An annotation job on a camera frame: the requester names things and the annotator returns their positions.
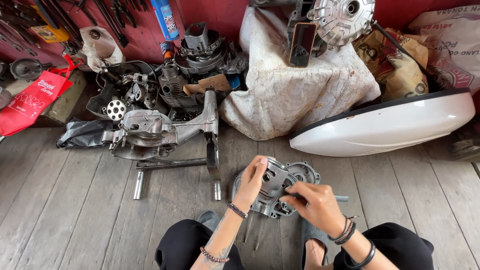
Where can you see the dirty white cloth cover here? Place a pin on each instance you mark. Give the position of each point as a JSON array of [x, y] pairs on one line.
[[292, 93]]

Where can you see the blue spray can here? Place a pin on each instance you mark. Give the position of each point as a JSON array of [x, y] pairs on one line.
[[165, 18]]

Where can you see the brown paper sack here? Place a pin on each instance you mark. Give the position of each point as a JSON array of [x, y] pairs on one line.
[[397, 71]]

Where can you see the person's leg black trousers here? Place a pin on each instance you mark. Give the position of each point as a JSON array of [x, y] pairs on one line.
[[401, 243], [180, 243]]

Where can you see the black plastic bag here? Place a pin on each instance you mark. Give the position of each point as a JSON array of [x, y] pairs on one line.
[[82, 133]]

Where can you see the silver engine case cover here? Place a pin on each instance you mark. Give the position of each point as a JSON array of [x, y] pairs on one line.
[[275, 176]]

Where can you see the heap of engine parts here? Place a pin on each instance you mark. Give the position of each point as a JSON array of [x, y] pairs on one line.
[[202, 52]]

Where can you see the red tote bag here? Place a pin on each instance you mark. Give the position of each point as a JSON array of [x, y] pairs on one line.
[[30, 101]]

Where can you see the steel engine stand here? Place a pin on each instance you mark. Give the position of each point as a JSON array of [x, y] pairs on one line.
[[168, 164]]

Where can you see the white printed sack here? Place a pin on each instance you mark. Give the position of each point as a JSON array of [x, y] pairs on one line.
[[453, 48]]

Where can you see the grey finned engine cylinder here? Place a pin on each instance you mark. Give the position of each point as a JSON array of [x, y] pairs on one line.
[[171, 84]]

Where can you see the thin metal rod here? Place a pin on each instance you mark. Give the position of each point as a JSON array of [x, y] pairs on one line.
[[248, 228], [261, 234]]

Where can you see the white plastic bag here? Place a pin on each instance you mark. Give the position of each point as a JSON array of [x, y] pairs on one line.
[[99, 47]]

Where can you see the yellow packet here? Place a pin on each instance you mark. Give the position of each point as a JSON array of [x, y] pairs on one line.
[[48, 32]]

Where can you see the silver wheel hub drum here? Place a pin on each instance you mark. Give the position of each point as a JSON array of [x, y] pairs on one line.
[[341, 20]]

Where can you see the round perforated metal disc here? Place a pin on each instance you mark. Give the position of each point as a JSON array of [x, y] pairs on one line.
[[116, 110]]

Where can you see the smartphone with tan case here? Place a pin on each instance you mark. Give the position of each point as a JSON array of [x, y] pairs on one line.
[[302, 44]]

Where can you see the person's right foot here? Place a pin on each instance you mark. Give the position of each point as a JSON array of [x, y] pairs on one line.
[[314, 255]]

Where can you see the brown cardboard piece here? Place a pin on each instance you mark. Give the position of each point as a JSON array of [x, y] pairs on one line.
[[210, 84]]

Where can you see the small can orange cap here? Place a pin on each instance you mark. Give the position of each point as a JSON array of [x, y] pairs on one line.
[[167, 50]]

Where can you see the person's left leg black trousers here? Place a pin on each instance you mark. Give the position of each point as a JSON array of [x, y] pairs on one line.
[[180, 243]]

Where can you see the person's right leg black trousers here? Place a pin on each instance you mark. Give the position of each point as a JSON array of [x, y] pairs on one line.
[[401, 243]]

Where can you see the black round pan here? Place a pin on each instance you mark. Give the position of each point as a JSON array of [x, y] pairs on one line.
[[27, 69]]

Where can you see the silver scooter engine crankcase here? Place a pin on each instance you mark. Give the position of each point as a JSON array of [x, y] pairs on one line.
[[150, 129]]

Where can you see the person's right hand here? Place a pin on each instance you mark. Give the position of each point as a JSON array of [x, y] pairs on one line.
[[322, 210]]

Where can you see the wall rack of hand tools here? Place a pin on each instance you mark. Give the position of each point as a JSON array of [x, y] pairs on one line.
[[112, 18]]

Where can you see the long black rod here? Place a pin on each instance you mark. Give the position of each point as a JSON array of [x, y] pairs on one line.
[[403, 50]]

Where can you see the person's left hand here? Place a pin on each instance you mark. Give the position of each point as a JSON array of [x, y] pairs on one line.
[[247, 187]]

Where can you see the white scooter side panel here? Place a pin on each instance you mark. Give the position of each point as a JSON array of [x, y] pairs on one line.
[[382, 127]]

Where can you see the grey sandal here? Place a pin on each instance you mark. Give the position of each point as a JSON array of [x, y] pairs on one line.
[[208, 219], [311, 230]]

